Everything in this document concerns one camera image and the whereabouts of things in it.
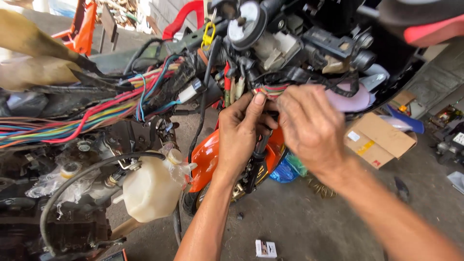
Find red and black seat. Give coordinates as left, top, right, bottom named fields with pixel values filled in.
left=377, top=0, right=464, bottom=48

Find stripped motorcycle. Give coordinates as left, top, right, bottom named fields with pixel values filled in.
left=0, top=0, right=429, bottom=261

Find orange multimeter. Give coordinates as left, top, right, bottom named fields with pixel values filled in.
left=99, top=248, right=128, bottom=261

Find black ignition switch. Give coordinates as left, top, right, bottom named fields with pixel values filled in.
left=300, top=26, right=378, bottom=74

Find white wire connector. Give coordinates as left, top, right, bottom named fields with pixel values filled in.
left=177, top=78, right=203, bottom=104

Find black scrap on floor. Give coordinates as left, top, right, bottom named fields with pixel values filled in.
left=394, top=176, right=411, bottom=203

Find person's left hand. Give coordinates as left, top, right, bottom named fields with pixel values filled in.
left=216, top=92, right=280, bottom=181

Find yellow plastic clip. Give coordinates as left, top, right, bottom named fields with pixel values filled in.
left=201, top=21, right=217, bottom=51

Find gold coil spring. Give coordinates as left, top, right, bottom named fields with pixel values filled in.
left=305, top=175, right=338, bottom=199

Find white paper sheet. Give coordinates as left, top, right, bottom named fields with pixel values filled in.
left=446, top=171, right=464, bottom=195

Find orange body panel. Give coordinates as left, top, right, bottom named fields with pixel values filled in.
left=51, top=0, right=98, bottom=57

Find red green wire bundle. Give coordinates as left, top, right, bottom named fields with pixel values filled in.
left=253, top=84, right=290, bottom=101

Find black rubber hose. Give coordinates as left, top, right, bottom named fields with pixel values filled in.
left=39, top=151, right=167, bottom=258

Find grey engine part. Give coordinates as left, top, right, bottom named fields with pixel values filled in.
left=434, top=121, right=464, bottom=167

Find green plastic bag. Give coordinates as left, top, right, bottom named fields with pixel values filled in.
left=286, top=152, right=309, bottom=178

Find white coolant reservoir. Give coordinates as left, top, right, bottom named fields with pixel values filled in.
left=112, top=148, right=198, bottom=223

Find small white box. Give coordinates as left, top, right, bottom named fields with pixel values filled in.
left=255, top=239, right=278, bottom=259

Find tan sleeved cable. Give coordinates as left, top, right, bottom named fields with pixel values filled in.
left=0, top=9, right=106, bottom=77
left=0, top=56, right=135, bottom=92

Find orange front fender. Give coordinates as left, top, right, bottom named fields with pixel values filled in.
left=188, top=126, right=288, bottom=193

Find person's right hand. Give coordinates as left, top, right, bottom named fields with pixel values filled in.
left=276, top=85, right=348, bottom=177

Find pale pink fairing panel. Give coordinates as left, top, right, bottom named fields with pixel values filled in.
left=324, top=81, right=378, bottom=113

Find small cardboard box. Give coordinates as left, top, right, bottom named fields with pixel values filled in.
left=389, top=89, right=418, bottom=113

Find red and white bullet connectors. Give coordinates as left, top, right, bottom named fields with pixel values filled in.
left=222, top=61, right=248, bottom=108

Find multicoloured wire harness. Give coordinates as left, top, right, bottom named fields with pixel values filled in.
left=0, top=54, right=182, bottom=149

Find blue plastic bag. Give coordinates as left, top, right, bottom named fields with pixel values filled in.
left=268, top=158, right=300, bottom=184

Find black fork tube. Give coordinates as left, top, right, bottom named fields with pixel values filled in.
left=244, top=130, right=272, bottom=194

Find blue fairing panel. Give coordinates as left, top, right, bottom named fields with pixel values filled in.
left=384, top=104, right=425, bottom=134

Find open cardboard box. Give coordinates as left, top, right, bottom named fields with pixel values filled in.
left=344, top=112, right=418, bottom=170

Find clear plastic wrap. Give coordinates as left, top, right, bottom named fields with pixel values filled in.
left=25, top=161, right=103, bottom=220

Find front wheel with gold disc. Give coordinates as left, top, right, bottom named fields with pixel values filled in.
left=181, top=181, right=251, bottom=217

